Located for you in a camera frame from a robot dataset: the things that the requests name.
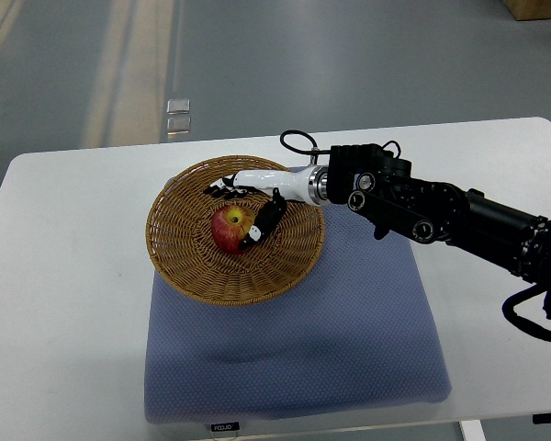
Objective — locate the upper metal floor plate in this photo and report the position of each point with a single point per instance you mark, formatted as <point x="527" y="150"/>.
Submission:
<point x="177" y="106"/>

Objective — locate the red yellow apple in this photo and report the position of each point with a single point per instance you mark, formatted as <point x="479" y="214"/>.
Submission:
<point x="229" y="226"/>

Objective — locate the lower metal floor plate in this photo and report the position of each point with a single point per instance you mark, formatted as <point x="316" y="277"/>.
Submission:
<point x="178" y="125"/>

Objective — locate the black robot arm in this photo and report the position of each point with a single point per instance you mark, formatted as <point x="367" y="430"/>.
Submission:
<point x="376" y="184"/>

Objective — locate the wooden box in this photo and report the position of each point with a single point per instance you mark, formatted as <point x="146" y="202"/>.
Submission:
<point x="526" y="10"/>

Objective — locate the brown wicker basket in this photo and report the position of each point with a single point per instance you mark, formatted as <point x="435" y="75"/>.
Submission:
<point x="182" y="249"/>

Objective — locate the blue grey cushion mat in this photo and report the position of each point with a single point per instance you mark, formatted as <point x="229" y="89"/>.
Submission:
<point x="357" y="332"/>

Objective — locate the metal floor plate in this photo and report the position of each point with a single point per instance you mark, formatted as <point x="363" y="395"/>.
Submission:
<point x="177" y="106"/>
<point x="178" y="125"/>

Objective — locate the black table bracket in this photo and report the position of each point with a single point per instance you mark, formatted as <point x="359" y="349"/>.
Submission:
<point x="541" y="418"/>

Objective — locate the black table label tag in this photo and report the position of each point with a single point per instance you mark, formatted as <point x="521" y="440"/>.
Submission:
<point x="225" y="427"/>

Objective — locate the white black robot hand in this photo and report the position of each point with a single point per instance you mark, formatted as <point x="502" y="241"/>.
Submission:
<point x="275" y="184"/>

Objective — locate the white table leg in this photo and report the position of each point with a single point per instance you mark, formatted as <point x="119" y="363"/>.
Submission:
<point x="472" y="430"/>

